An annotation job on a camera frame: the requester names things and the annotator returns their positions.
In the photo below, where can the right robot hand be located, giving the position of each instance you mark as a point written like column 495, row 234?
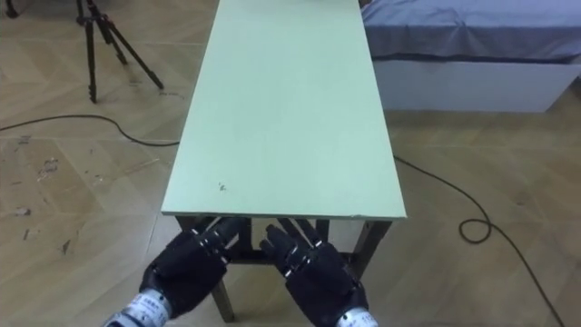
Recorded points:
column 320, row 281

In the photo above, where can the light green desk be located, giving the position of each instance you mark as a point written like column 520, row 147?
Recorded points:
column 283, row 118

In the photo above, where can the black tripod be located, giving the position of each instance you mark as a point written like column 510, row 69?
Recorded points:
column 102, row 41

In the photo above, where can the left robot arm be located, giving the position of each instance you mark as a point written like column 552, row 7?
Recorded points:
column 138, row 311

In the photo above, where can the grey bed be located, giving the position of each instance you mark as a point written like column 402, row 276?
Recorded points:
column 472, row 50

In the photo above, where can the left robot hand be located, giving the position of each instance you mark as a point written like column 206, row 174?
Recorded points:
column 188, row 272

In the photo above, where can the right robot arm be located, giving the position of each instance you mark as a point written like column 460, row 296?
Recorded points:
column 356, row 319

